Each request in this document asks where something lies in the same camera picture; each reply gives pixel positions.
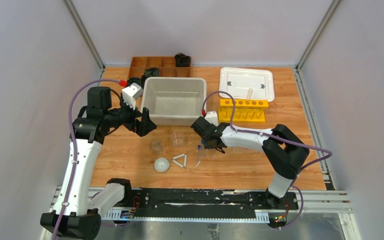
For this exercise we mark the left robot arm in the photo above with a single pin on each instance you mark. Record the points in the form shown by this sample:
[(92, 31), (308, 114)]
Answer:
[(75, 215)]

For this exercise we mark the small clear glass jar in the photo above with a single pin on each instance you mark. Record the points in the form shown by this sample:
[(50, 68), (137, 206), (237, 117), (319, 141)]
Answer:
[(157, 147)]

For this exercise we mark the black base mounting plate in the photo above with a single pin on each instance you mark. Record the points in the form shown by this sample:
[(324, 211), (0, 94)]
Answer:
[(202, 204)]

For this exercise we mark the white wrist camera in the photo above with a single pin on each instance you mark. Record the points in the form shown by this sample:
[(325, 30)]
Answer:
[(130, 94), (212, 117)]

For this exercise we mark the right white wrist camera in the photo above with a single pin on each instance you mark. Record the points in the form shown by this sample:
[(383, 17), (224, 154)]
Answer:
[(212, 117)]

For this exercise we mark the clear acrylic tube rack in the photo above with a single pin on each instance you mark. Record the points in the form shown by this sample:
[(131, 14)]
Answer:
[(242, 150)]

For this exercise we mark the blue capped tube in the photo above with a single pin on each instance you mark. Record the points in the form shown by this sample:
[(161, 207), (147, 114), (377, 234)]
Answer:
[(204, 151), (210, 154), (198, 154)]

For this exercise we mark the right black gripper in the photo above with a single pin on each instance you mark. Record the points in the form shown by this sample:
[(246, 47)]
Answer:
[(207, 146)]

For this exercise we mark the clear glass beaker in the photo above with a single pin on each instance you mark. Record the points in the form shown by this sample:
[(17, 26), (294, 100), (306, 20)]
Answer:
[(177, 139)]

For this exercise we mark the wooden compartment tray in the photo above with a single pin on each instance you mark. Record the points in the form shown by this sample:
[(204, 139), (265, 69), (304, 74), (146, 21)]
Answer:
[(143, 67)]

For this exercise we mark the yellow test tube rack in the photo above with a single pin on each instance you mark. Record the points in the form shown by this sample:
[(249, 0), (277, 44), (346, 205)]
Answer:
[(246, 111)]

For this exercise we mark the white round dish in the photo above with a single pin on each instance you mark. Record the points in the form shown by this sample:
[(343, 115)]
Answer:
[(161, 165)]

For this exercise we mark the white bin lid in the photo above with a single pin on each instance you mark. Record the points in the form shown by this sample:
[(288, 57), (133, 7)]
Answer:
[(237, 81)]

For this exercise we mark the white clay triangle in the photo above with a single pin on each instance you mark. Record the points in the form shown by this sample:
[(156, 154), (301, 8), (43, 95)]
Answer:
[(181, 160)]

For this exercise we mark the black round lens part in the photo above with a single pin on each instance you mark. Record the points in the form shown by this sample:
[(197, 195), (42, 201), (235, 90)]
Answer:
[(134, 80), (152, 72), (182, 60), (143, 80)]

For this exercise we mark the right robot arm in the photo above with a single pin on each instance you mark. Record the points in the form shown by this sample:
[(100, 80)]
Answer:
[(283, 149)]

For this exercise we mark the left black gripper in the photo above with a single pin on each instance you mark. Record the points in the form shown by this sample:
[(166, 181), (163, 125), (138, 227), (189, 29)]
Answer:
[(137, 121)]

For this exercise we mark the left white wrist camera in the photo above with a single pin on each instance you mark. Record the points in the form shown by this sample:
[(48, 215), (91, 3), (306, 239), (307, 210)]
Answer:
[(130, 94)]

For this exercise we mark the white plastic bin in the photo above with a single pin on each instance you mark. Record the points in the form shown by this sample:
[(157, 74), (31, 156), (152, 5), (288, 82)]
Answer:
[(174, 101)]

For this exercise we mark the clear test tube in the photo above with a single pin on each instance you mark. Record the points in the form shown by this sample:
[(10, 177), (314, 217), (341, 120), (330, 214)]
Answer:
[(249, 94)]

